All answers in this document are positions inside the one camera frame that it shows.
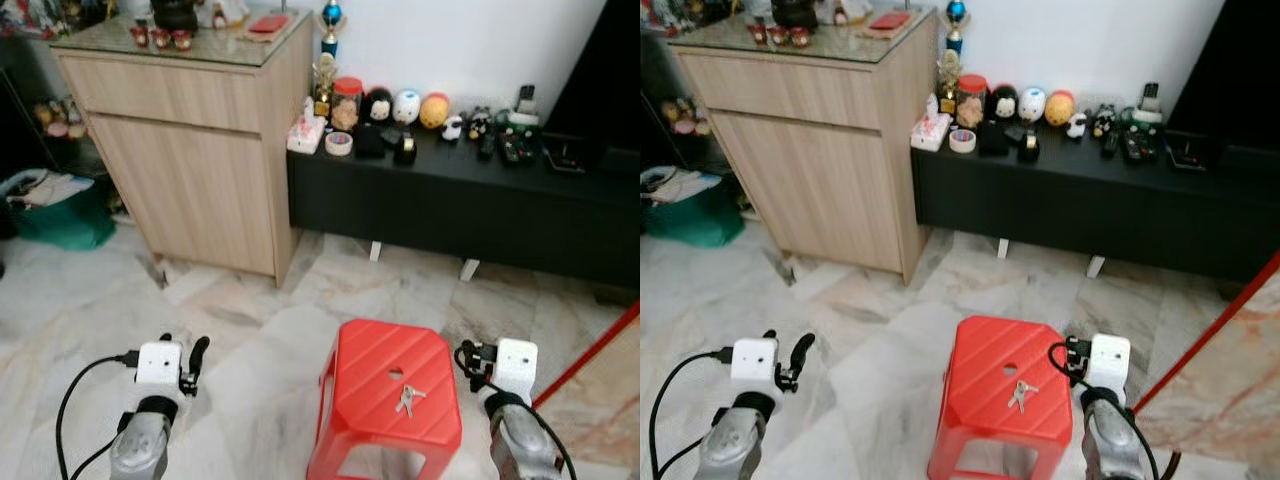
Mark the black low console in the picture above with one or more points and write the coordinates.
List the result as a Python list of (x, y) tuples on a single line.
[(450, 210), (1080, 205)]

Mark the small red cup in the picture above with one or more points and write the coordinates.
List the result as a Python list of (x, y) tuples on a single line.
[(182, 41), (779, 37), (758, 35), (159, 39), (140, 37), (800, 39)]

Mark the black wallet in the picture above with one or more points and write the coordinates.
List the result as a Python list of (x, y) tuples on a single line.
[(370, 142), (994, 140)]

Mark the gold trophy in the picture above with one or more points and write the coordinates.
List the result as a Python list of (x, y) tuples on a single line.
[(323, 82), (948, 80)]

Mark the blue ball trophy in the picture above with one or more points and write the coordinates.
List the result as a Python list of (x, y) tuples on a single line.
[(331, 14), (956, 12)]

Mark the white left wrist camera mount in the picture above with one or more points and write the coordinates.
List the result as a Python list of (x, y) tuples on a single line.
[(753, 360), (158, 362)]

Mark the clear jar red lid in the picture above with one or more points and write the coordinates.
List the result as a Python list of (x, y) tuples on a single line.
[(346, 105), (970, 102)]

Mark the green bag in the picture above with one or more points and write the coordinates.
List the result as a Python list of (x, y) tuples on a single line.
[(700, 222), (70, 225)]

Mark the white round plush toy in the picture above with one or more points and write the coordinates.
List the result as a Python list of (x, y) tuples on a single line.
[(407, 106), (1032, 104)]

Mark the white pink tissue box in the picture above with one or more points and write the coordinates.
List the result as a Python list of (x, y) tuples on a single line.
[(928, 133), (305, 135)]

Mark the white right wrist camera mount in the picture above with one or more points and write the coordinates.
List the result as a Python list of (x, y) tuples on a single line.
[(1109, 360), (516, 365)]

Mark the small panda figure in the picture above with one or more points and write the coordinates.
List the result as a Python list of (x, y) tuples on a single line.
[(1077, 126), (453, 128)]

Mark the red plastic stool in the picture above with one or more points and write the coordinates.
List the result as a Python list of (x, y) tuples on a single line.
[(370, 360), (990, 355)]

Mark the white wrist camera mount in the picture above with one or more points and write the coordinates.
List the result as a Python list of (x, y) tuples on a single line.
[(158, 362), (1109, 360), (516, 365), (753, 360)]

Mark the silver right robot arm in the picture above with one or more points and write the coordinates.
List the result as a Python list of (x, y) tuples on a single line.
[(1115, 445), (520, 445)]

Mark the pink marble table top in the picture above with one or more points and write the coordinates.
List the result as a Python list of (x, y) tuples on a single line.
[(600, 410), (1220, 380)]

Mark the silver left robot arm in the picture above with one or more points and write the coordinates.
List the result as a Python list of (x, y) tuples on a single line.
[(730, 448), (140, 450)]

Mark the silver key bunch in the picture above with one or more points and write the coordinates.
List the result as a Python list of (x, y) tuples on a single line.
[(407, 400), (1018, 394)]

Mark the black tray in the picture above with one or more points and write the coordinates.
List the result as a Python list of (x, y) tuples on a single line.
[(565, 153), (1187, 152)]

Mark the wide black remote control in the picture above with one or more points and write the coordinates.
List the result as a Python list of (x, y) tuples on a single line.
[(515, 151), (1138, 149)]

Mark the light wooden cabinet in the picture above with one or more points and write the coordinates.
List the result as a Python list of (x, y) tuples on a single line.
[(810, 150), (190, 150)]

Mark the black television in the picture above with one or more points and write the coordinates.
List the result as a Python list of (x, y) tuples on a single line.
[(1225, 80), (600, 80)]

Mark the black ornament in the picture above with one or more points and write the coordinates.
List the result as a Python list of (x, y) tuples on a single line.
[(175, 14), (795, 12)]

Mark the white tape roll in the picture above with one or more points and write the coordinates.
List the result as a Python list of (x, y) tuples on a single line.
[(952, 141), (329, 143)]

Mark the yellow round plush toy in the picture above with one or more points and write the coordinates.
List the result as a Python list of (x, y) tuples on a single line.
[(435, 110), (1060, 108)]

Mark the black tape dispenser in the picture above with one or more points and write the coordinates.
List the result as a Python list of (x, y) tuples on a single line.
[(1028, 147), (405, 150)]

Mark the small black toy figure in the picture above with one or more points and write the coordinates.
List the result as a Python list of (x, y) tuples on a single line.
[(480, 123), (1104, 121)]

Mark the pink plush toys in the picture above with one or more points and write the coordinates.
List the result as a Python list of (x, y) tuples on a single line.
[(58, 118), (683, 116)]

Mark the black round plush toy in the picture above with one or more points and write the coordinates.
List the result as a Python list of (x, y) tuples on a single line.
[(1002, 103), (377, 105)]

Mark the flat red box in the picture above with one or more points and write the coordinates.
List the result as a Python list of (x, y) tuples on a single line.
[(267, 24), (890, 21)]

